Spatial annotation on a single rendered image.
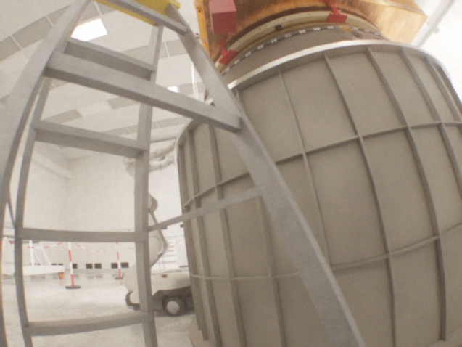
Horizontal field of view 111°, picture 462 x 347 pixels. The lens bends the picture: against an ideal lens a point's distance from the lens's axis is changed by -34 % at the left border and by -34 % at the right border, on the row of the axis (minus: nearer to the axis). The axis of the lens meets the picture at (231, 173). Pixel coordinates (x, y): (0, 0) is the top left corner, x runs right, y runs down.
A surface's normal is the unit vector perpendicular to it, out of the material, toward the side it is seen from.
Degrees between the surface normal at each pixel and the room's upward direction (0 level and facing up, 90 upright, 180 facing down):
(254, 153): 92
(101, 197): 90
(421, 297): 90
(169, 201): 90
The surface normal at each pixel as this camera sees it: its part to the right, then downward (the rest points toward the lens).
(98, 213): 0.00, -0.30
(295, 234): -0.68, -0.08
